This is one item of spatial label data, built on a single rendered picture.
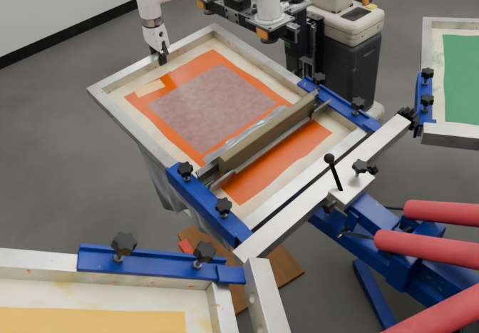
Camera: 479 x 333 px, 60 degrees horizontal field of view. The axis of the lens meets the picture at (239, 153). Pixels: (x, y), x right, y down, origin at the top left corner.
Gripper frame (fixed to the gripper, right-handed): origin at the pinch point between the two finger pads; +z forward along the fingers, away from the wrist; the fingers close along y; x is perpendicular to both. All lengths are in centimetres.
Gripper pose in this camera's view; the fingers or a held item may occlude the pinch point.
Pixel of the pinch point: (159, 57)
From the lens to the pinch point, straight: 164.1
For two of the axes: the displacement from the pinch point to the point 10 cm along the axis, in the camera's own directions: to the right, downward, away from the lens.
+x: -7.4, 5.2, -4.2
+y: -6.7, -5.7, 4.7
